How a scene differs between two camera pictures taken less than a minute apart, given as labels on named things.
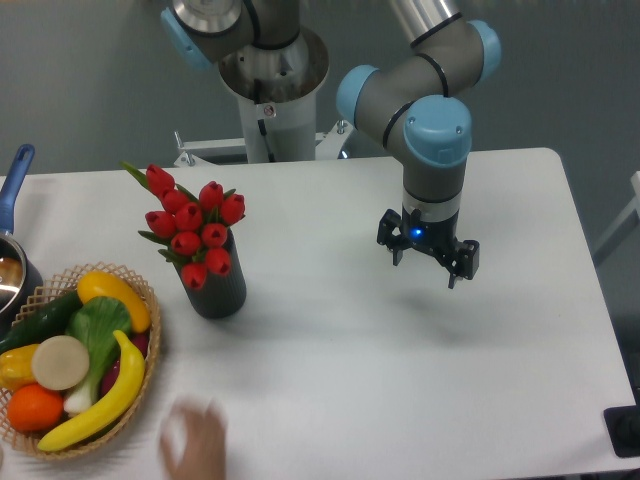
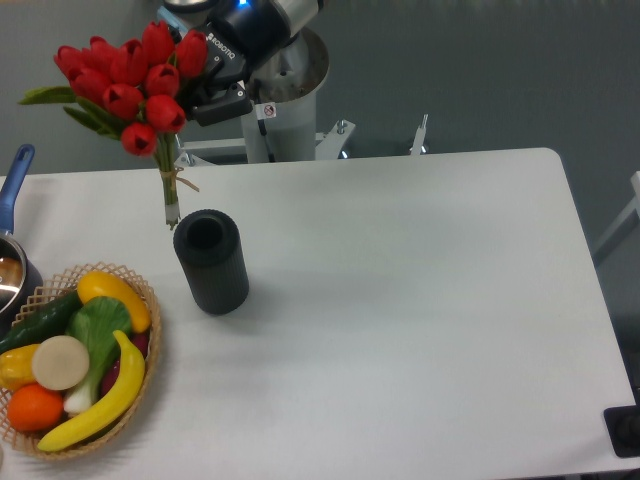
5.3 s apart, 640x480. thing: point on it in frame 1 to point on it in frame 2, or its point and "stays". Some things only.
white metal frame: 328,145 stays
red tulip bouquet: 192,231 to 129,90
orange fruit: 34,408 stays
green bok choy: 98,323 stays
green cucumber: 49,321 stays
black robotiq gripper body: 406,230 to 239,37
